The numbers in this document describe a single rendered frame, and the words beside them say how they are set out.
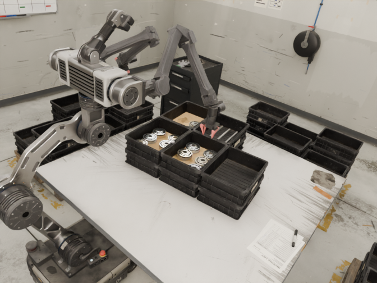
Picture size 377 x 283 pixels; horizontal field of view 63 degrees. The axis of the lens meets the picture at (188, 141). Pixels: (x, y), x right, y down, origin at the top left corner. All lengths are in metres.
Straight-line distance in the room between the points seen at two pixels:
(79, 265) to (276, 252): 1.22
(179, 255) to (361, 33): 3.89
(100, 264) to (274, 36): 4.13
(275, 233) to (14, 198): 1.39
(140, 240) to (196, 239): 0.30
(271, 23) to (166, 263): 4.22
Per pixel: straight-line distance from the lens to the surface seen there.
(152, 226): 1.80
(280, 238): 1.92
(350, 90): 4.94
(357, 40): 4.82
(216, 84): 3.96
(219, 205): 1.92
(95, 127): 1.68
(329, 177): 2.57
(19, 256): 2.70
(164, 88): 1.53
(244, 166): 2.15
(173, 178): 2.01
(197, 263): 1.68
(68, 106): 3.48
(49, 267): 2.27
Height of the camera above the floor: 2.04
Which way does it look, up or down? 32 degrees down
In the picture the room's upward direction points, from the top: 8 degrees clockwise
